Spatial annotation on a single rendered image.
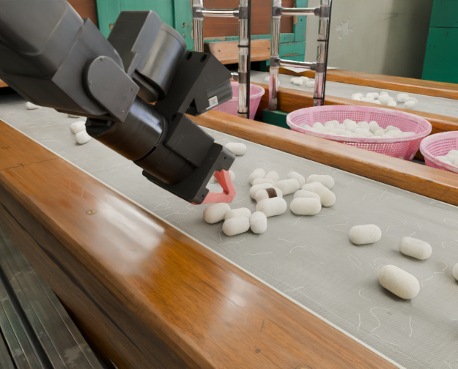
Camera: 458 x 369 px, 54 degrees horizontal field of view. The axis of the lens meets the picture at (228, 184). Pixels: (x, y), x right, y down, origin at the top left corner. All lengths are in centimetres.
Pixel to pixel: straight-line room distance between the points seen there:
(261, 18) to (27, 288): 136
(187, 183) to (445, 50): 309
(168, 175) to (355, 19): 297
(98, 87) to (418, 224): 38
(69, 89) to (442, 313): 34
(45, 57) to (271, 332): 24
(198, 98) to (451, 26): 306
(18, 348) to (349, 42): 307
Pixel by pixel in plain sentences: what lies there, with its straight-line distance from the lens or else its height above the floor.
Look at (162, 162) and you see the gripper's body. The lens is 45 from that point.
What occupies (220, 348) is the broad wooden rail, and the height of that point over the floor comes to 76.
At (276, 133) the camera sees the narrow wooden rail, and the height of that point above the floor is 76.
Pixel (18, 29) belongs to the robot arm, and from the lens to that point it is 34.
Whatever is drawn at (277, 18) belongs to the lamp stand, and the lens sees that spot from 118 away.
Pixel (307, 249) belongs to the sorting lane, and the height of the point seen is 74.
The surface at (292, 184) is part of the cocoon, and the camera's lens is 60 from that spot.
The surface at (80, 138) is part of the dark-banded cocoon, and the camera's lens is 85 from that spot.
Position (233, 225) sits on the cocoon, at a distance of 48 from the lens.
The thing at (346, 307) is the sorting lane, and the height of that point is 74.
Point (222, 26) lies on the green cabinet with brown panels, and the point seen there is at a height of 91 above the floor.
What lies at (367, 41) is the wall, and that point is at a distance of 350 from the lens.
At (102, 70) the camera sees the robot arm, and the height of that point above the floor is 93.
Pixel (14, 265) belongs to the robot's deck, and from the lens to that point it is 64.
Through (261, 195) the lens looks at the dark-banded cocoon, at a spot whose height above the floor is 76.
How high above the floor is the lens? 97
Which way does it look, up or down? 22 degrees down
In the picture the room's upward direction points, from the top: straight up
